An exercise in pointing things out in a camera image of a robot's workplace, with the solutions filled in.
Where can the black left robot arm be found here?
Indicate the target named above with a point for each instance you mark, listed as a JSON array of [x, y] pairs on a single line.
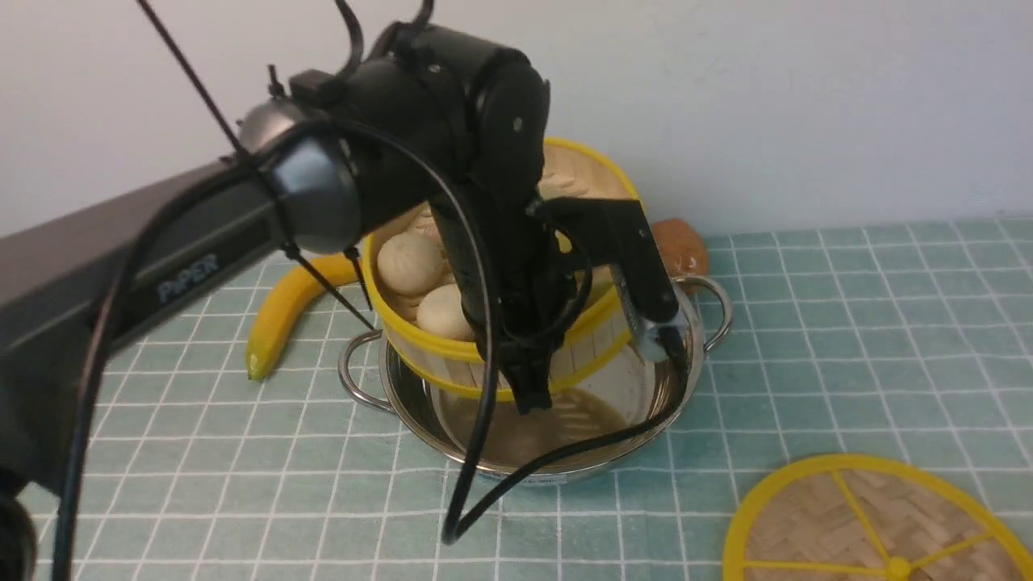
[[432, 116]]

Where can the green checkered tablecloth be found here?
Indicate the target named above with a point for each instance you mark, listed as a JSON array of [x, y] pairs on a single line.
[[908, 341]]

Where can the brown plastic potato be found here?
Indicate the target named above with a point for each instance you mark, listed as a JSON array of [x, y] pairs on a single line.
[[682, 249]]

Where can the yellow rimmed bamboo steamer basket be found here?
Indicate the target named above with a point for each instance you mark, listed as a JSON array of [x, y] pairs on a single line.
[[601, 332]]

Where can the yellow plastic banana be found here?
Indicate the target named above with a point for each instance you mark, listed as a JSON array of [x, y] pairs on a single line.
[[275, 321]]

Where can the yellow woven bamboo steamer lid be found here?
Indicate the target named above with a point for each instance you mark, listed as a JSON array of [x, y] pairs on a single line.
[[855, 517]]

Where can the white pleated round bun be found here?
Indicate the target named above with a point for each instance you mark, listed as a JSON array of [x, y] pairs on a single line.
[[410, 263]]

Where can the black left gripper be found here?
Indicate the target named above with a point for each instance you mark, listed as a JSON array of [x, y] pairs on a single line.
[[525, 301]]

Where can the stainless steel pot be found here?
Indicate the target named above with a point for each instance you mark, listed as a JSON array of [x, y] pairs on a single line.
[[626, 391]]

